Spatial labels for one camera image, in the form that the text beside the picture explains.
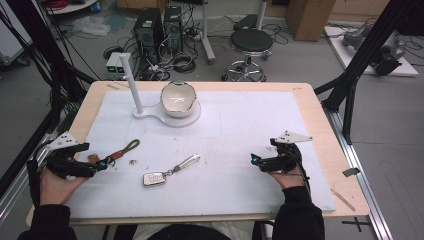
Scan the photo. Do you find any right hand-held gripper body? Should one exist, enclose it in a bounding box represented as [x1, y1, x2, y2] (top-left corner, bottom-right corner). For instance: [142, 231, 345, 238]
[259, 130, 314, 175]

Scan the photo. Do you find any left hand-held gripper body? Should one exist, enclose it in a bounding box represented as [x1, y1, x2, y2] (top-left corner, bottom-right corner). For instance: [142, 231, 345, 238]
[44, 131, 98, 180]

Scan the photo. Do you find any olive green lanyard keychain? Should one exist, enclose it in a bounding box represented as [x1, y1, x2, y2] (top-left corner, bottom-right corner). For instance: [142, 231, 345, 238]
[87, 138, 141, 170]

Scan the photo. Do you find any silver car key with strap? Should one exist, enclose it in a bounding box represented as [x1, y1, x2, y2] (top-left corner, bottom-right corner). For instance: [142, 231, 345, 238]
[142, 153, 202, 188]

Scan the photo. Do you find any white key stand with pole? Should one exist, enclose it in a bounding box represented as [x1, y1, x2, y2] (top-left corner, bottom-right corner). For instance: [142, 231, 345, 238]
[118, 52, 203, 129]

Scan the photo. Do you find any white eggshell-shaped bowl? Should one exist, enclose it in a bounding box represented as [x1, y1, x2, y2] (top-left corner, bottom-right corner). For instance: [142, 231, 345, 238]
[159, 80, 198, 119]

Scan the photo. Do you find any person's right hand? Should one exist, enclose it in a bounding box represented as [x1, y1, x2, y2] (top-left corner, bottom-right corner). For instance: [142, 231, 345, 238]
[267, 167, 310, 191]

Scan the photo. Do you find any person's left hand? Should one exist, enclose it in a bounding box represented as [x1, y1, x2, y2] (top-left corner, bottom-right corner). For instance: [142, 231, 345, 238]
[39, 165, 92, 206]

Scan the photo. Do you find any white foam mat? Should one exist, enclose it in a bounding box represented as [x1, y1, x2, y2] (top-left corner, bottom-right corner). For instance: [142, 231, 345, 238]
[65, 90, 337, 220]

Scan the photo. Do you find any wooden table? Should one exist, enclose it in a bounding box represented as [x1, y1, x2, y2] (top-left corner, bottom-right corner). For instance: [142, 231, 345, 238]
[25, 80, 371, 227]

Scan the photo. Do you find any grey tape piece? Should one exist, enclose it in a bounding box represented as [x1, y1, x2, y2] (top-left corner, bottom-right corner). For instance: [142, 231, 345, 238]
[341, 167, 362, 178]

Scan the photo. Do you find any thin wooden stick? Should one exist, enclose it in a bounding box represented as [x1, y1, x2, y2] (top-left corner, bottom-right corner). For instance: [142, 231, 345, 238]
[330, 187, 357, 213]

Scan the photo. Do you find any person's lap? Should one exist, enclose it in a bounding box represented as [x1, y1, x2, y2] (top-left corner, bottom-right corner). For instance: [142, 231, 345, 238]
[114, 220, 268, 240]

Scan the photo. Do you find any white bench power supply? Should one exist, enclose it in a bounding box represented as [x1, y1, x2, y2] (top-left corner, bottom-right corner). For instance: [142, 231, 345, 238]
[114, 51, 134, 81]
[105, 53, 118, 81]

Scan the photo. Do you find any black round stool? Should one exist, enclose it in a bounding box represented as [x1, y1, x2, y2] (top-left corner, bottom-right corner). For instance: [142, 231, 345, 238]
[221, 27, 275, 83]

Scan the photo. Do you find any white metal stand leg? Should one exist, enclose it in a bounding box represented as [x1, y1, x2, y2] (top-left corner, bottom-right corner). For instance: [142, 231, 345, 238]
[199, 0, 217, 65]

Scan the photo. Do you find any white plastic bag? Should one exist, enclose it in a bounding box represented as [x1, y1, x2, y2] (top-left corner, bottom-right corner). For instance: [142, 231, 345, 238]
[71, 15, 112, 37]

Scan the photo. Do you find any large black computer tower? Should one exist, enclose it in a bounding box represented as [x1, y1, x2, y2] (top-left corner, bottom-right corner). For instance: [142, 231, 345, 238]
[132, 7, 165, 68]

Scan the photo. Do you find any cardboard box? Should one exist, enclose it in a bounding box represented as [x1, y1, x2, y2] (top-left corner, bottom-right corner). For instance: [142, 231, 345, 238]
[285, 0, 337, 43]

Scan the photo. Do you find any grey robot device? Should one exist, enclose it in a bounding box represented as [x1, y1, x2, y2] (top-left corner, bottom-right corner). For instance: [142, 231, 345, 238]
[342, 22, 407, 77]

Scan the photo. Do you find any white floor board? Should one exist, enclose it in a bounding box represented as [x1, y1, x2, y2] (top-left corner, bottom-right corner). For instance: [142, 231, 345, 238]
[323, 25, 420, 79]

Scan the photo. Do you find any slim black computer tower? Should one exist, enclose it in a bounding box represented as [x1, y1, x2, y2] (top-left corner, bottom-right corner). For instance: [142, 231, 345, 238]
[162, 5, 185, 55]

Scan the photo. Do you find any white round shelf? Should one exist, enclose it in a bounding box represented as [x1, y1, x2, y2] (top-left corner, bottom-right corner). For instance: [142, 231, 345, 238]
[42, 0, 100, 15]

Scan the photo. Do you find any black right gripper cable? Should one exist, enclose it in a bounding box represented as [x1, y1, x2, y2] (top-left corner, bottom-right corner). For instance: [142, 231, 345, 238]
[289, 153, 312, 194]

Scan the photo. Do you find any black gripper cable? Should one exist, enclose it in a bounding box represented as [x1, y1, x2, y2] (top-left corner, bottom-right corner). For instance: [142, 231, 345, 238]
[26, 141, 54, 208]
[289, 153, 312, 194]

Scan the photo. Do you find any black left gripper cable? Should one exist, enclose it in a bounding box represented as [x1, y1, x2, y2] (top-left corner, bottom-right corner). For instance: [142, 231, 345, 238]
[26, 141, 54, 208]

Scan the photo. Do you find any aluminium rail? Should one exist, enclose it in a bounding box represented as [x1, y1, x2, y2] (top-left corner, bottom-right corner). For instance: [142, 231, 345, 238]
[324, 107, 395, 240]
[0, 131, 56, 225]

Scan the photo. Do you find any black cable coil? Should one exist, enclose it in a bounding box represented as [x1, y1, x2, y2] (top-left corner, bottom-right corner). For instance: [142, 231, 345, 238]
[171, 52, 198, 75]

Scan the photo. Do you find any black metal frame with cables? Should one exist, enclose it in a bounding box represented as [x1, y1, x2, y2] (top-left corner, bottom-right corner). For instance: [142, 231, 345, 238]
[0, 0, 98, 198]

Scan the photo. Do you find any black metal frame strut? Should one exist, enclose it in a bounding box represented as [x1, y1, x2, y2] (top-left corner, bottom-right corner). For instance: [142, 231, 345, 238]
[313, 0, 424, 146]

